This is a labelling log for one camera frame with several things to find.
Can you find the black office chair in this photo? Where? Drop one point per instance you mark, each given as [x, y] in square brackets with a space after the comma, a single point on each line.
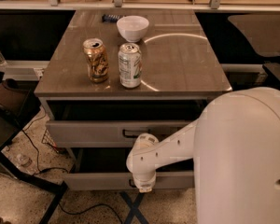
[262, 31]

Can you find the grey drawer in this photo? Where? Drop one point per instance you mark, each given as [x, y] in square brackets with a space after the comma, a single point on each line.
[85, 133]
[104, 168]

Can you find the white green soda can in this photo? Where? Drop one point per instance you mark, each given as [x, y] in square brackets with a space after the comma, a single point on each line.
[130, 65]

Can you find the brown bag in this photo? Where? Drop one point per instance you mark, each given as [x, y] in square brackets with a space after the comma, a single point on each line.
[17, 106]

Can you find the clear plastic bottle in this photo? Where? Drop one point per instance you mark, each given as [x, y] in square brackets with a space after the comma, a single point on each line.
[23, 161]

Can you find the blue snack bar wrapper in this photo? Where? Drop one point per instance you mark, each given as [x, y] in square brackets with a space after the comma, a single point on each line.
[111, 18]

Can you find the wire basket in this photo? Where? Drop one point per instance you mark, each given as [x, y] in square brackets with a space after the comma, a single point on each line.
[48, 140]

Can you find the gold crumpled soda can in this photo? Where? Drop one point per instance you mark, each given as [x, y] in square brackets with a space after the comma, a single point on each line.
[95, 53]

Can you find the white bowl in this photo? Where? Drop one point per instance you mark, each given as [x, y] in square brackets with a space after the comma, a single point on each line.
[132, 28]

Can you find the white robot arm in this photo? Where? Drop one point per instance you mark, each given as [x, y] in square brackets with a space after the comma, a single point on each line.
[235, 147]

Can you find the grey drawer cabinet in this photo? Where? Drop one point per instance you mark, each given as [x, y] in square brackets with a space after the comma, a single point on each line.
[180, 71]

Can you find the blue tape cross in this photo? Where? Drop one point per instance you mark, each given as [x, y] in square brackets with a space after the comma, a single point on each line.
[134, 208]

